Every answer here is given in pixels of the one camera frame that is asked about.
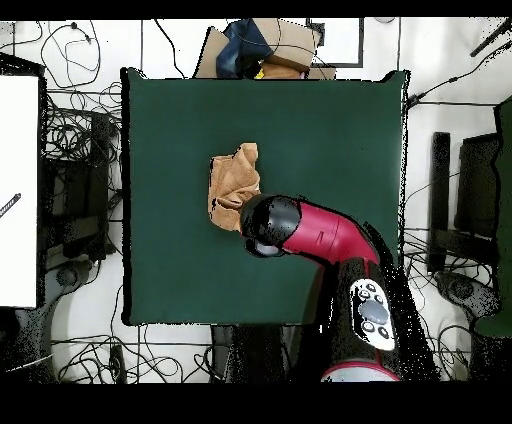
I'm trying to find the tan terry towel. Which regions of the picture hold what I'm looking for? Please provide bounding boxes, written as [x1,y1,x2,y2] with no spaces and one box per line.
[206,142,263,233]

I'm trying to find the flat brown cardboard sheet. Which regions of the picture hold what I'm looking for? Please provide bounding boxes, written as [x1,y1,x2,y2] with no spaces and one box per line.
[192,25,231,79]

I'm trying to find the dark green table cloth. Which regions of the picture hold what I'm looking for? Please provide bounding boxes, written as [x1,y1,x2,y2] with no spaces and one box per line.
[120,66,410,326]

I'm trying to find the orange-brown cloth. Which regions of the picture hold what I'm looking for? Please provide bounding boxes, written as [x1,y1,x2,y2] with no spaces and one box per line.
[257,61,309,80]

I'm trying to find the dark blue jeans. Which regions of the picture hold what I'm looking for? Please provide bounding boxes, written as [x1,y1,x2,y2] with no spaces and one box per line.
[215,18,275,79]

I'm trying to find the brown cardboard box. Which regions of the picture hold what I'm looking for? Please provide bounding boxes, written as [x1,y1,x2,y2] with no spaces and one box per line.
[249,17,323,73]

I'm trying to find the black caster foot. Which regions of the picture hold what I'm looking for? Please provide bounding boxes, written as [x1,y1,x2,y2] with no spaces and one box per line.
[43,259,94,305]
[434,270,502,319]

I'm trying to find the black power strip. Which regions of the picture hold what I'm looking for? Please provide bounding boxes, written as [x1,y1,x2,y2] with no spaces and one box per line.
[109,344,127,383]

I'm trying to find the black box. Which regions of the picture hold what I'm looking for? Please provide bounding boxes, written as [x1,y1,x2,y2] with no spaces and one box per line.
[454,132,501,241]

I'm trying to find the white panel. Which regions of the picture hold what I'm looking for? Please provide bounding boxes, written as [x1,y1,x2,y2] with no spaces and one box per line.
[0,74,40,309]

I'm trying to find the black striped stick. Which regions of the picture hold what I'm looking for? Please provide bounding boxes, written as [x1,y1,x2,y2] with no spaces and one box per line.
[0,192,22,219]

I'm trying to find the green hanging cloth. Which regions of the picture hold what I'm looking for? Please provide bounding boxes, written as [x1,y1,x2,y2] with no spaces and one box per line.
[473,94,512,338]

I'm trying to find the black rod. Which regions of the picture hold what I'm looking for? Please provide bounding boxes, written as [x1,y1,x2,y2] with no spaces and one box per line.
[469,17,512,58]

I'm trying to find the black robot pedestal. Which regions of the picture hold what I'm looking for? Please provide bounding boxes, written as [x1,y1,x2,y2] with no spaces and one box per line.
[210,323,325,383]

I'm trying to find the black rack with cables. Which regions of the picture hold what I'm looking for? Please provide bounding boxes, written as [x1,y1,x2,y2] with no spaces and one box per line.
[41,113,121,261]

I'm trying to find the black upright post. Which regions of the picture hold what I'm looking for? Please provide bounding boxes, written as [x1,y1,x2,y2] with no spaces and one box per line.
[426,131,452,275]

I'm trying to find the black square frame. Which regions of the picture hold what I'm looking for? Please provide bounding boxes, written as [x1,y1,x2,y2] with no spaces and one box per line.
[305,17,365,68]

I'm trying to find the black cable with plug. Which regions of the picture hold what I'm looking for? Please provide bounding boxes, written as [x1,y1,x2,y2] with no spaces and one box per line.
[39,21,103,90]

